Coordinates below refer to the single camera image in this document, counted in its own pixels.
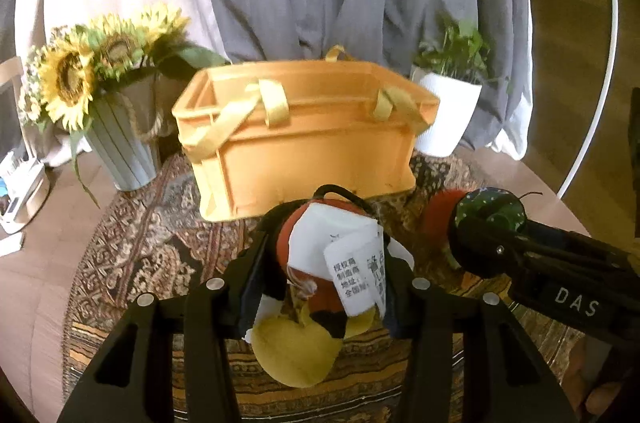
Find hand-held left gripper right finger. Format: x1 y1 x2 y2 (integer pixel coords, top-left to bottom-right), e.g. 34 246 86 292
382 253 571 423

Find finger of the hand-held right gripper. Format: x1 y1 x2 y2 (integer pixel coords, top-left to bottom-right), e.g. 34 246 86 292
447 213 551 279
522 220 640 266

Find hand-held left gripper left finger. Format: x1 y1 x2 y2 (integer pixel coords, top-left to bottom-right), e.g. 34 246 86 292
57 208 291 423

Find watermelon plush toy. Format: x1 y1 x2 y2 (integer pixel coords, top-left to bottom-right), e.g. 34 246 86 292
421 187 543 271

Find mouse plush toy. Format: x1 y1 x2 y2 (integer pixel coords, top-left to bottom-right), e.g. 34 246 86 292
245 185 416 389

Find orange plastic crate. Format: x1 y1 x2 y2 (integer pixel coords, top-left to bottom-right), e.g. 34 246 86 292
171 45 441 221

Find person's right hand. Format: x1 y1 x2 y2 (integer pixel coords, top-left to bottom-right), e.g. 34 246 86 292
570 338 640 423

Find patterned fringed table cloth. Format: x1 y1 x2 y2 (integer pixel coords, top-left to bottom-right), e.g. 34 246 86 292
62 150 601 423

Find grey ribbed vase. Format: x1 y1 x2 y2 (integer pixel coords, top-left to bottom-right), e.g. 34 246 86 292
82 70 166 191

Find green potted plant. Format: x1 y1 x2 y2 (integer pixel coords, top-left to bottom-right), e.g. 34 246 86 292
412 13 511 94

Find white cloth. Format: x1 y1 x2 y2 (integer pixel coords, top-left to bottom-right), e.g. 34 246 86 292
30 123 93 168

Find white remote control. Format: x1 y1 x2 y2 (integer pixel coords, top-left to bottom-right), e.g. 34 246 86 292
0 233 25 258

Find sunflower bouquet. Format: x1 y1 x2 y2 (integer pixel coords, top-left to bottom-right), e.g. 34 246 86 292
17 3 231 208

